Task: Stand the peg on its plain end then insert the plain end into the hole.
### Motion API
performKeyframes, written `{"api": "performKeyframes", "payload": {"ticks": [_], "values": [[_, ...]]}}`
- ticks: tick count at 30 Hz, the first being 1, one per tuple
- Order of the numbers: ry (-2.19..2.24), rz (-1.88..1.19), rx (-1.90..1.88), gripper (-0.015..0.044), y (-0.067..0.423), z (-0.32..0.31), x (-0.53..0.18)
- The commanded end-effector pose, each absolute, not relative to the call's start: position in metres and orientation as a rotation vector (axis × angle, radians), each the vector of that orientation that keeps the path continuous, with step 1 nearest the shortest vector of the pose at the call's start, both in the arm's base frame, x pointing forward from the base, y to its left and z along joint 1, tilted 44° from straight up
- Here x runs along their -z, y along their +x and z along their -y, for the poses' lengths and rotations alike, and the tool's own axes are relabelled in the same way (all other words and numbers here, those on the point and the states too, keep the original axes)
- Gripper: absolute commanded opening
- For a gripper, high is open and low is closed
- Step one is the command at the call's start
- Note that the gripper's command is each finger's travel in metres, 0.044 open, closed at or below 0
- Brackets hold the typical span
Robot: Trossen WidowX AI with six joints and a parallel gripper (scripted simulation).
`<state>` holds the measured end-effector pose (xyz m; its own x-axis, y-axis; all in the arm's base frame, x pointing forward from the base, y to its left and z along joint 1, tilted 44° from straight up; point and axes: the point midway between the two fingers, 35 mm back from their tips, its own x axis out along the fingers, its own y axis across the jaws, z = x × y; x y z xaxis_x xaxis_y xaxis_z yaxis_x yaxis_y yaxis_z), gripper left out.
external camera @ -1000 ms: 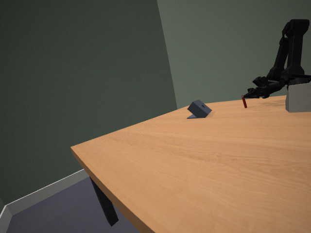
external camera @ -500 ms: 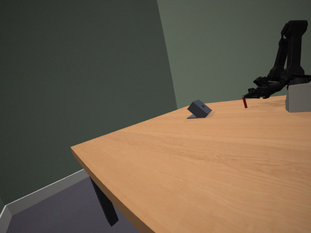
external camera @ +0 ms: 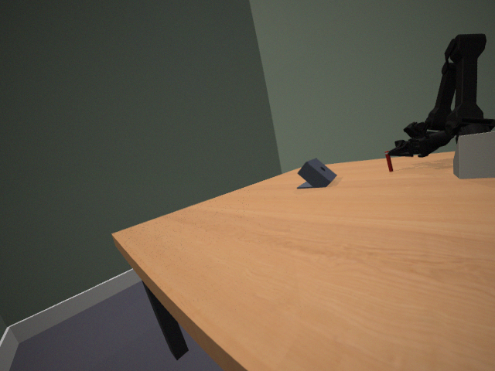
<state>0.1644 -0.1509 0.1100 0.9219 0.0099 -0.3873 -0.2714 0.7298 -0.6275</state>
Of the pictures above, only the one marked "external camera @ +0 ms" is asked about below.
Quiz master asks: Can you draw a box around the grey sloped panel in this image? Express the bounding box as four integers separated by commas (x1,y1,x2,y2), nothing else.
297,158,337,189

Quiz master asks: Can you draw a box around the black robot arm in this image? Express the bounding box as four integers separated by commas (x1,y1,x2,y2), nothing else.
404,33,495,154

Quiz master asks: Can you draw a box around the red peg with white band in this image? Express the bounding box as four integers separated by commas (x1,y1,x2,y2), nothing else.
385,151,393,172

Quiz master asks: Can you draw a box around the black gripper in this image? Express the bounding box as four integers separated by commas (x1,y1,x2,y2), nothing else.
388,134,435,158

